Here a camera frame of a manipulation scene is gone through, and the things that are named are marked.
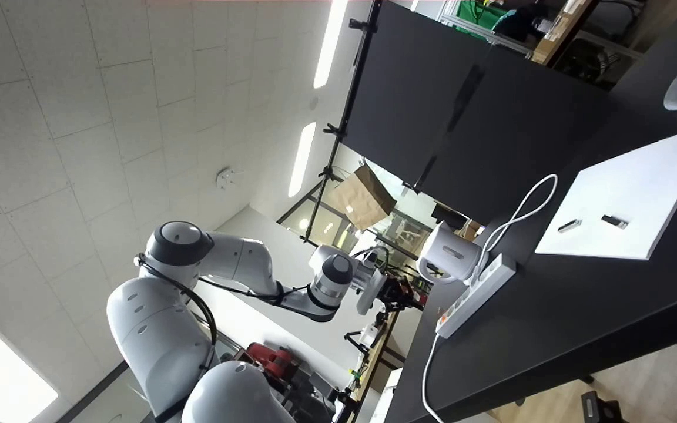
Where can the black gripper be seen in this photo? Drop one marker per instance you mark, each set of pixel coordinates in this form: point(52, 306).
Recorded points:
point(395, 289)

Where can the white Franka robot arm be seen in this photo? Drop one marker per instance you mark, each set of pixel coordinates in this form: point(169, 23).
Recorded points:
point(157, 338)

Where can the white power strip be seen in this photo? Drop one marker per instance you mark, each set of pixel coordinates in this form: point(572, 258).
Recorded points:
point(476, 298)

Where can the red machine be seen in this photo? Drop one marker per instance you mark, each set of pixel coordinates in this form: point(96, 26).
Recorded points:
point(271, 364)

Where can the small dark item on board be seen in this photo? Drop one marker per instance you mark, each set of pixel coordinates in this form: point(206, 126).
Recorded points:
point(614, 223)
point(569, 226)

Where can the long ceiling light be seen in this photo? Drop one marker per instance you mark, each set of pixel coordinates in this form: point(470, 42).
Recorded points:
point(302, 161)
point(329, 39)

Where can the black spring clamp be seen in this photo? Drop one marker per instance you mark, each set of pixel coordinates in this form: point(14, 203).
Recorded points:
point(333, 131)
point(360, 24)

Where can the black backdrop cloth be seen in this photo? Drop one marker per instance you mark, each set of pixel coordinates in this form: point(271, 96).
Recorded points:
point(448, 101)

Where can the round ceiling smoke detector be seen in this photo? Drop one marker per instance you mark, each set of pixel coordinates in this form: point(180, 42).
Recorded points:
point(227, 178)

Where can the black tripod stand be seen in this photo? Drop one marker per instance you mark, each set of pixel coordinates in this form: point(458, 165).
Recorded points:
point(350, 78)

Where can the white flat board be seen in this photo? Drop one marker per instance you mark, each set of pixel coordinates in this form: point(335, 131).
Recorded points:
point(636, 195)

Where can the green plastic object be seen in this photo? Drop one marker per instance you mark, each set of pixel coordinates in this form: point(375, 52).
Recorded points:
point(483, 15)

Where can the wooden top desk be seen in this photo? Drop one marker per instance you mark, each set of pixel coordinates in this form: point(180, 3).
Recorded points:
point(558, 32)

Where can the square ceiling light panel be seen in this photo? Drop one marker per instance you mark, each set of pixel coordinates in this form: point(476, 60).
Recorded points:
point(1, 380)

